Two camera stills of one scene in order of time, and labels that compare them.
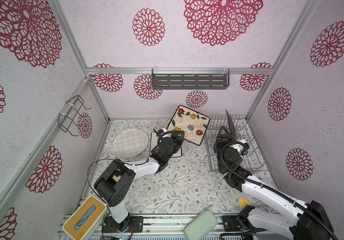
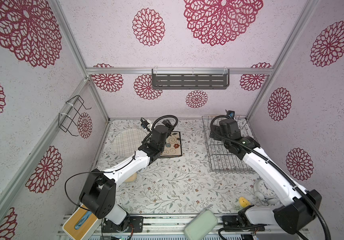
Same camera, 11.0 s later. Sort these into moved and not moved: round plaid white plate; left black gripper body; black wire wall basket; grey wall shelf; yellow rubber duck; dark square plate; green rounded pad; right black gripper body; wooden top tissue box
Moved: dark square plate; left black gripper body; right black gripper body
Not moved: grey wall shelf; wooden top tissue box; black wire wall basket; round plaid white plate; green rounded pad; yellow rubber duck
